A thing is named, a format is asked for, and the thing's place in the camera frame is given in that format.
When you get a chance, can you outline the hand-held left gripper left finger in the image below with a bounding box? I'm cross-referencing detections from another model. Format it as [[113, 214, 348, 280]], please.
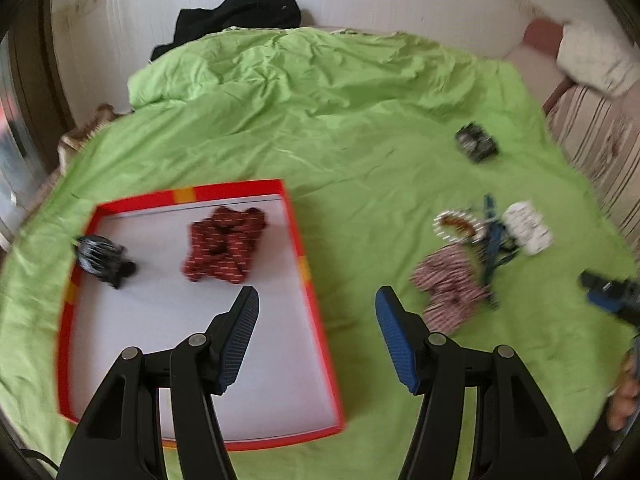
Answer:
[[59, 286, 260, 480]]

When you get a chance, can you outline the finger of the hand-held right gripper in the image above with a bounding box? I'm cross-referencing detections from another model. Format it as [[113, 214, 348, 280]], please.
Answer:
[[579, 270, 640, 328]]

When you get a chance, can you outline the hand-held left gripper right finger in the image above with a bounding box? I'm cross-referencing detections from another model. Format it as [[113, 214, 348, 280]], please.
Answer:
[[375, 286, 581, 480]]

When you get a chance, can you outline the red white checkered scrunchie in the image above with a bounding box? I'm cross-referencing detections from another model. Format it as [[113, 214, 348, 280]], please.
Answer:
[[411, 246, 490, 333]]

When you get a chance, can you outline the red tray with white inside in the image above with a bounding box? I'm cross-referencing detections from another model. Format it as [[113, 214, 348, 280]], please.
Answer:
[[56, 179, 348, 453]]

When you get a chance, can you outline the blue striped strap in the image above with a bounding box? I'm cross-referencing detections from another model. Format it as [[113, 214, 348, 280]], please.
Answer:
[[475, 194, 521, 310]]

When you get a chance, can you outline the white pearl bracelet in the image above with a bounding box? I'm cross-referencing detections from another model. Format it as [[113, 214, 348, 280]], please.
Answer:
[[433, 209, 487, 245]]

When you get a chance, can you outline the person's right hand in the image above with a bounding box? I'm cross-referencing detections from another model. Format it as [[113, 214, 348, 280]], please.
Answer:
[[606, 342, 640, 432]]

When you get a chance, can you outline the dark red patterned scrunchie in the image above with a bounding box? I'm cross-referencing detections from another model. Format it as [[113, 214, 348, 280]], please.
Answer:
[[180, 206, 268, 286]]

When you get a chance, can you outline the striped bed sheet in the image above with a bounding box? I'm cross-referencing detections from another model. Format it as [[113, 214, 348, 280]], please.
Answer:
[[544, 84, 640, 261]]

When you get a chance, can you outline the black hair claw clip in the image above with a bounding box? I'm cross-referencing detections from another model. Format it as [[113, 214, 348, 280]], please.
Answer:
[[74, 235, 137, 290]]

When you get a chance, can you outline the black grey scrunchie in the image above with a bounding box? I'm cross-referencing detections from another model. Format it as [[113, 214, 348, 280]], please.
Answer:
[[455, 122, 501, 163]]

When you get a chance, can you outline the green blanket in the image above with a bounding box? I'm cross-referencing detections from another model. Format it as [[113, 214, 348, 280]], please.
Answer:
[[0, 27, 637, 480]]

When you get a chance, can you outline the white pillow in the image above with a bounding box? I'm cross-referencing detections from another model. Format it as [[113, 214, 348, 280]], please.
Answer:
[[556, 20, 640, 97]]

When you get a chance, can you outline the tan patterned blanket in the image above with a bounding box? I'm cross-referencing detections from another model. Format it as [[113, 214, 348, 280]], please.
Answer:
[[56, 104, 119, 171]]

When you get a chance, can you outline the pink cushion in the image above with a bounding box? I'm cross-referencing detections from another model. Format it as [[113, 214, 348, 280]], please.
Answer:
[[521, 18, 567, 57]]

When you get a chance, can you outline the stained glass door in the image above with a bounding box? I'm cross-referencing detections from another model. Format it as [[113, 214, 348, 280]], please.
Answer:
[[0, 35, 48, 246]]

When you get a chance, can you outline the black garment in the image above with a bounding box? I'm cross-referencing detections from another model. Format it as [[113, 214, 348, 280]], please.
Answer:
[[151, 0, 302, 63]]

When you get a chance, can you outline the black cable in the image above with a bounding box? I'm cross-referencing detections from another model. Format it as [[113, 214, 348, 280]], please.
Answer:
[[20, 451, 62, 477]]

